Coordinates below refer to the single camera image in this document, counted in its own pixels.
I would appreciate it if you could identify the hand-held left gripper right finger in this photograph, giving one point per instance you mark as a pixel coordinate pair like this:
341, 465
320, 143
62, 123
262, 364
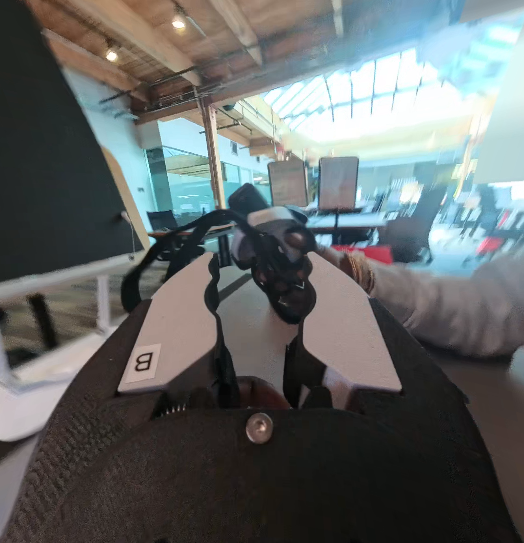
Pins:
351, 326

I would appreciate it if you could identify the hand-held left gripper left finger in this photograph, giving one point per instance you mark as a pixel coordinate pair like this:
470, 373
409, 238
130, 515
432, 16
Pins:
177, 322

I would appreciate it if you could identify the person's right forearm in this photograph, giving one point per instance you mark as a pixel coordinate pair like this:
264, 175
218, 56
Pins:
436, 305

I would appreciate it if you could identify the grey desk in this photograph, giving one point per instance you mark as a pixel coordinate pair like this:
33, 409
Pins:
253, 335

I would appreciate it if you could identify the person's right hand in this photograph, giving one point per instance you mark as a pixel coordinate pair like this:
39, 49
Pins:
287, 292

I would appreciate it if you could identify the red plastic bin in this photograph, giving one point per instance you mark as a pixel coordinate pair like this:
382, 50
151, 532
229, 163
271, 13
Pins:
372, 253

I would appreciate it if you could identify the black mesh chair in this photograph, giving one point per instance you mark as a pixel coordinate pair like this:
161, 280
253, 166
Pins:
161, 220

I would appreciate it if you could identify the white background table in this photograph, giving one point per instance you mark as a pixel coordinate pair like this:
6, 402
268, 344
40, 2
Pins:
351, 220

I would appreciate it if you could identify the black high-back chair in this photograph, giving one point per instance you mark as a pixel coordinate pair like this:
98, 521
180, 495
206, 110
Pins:
414, 229

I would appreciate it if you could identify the large black board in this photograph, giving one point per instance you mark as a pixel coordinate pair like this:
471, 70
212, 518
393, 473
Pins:
45, 169

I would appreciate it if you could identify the wooden post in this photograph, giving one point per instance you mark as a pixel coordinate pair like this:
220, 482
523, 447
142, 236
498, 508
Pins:
213, 157

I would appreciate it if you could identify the white frame stand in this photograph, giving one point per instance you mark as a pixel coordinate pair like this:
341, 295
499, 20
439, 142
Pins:
45, 381

